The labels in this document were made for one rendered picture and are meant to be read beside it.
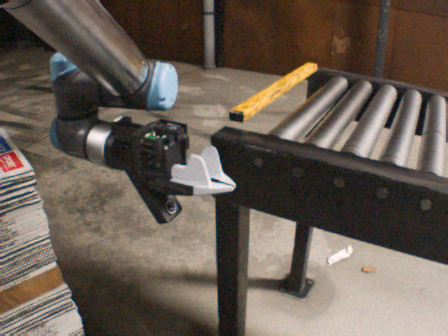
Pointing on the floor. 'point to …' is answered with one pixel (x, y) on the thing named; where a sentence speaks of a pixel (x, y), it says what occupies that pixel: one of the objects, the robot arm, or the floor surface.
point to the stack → (28, 252)
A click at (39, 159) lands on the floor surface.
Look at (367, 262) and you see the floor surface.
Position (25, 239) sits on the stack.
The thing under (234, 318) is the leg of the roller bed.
